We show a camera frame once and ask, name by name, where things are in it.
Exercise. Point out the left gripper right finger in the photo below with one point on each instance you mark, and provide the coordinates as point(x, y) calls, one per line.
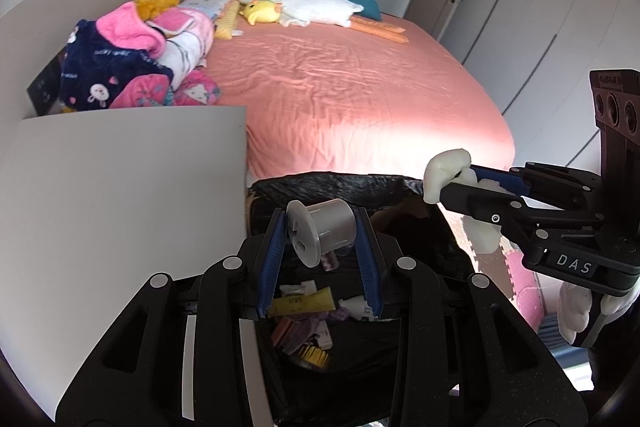
point(466, 357)

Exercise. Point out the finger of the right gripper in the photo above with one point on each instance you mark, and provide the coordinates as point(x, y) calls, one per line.
point(507, 182)
point(487, 206)

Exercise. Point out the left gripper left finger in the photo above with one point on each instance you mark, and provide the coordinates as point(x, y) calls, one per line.
point(173, 356)

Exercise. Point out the yellow snack packet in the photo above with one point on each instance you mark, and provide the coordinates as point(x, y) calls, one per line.
point(318, 302)

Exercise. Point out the black trash bag bin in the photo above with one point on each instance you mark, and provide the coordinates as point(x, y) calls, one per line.
point(358, 383)

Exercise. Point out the right hand white glove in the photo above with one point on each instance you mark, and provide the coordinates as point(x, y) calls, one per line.
point(575, 304)

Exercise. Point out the pink Hello Kitty garment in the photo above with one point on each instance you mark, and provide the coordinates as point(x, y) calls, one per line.
point(197, 89)

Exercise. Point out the white goose plush toy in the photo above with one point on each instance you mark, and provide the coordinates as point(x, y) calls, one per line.
point(341, 13)

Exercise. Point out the yellow duck plush toy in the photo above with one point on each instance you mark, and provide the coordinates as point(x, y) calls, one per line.
point(262, 12)

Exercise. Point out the navy rabbit print pajama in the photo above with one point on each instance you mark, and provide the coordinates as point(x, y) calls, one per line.
point(95, 72)

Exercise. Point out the yellow long bolster pillow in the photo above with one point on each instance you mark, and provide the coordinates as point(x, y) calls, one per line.
point(225, 24)

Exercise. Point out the white pink cartoon blanket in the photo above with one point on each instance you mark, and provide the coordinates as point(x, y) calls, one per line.
point(189, 35)

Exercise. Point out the pink fleece garment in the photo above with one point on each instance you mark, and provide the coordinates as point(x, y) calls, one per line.
point(124, 28)

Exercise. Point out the yellow fuzzy garment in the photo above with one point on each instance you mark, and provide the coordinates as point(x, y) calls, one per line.
point(148, 9)

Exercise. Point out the black wall socket panel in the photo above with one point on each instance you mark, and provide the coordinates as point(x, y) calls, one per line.
point(44, 90)

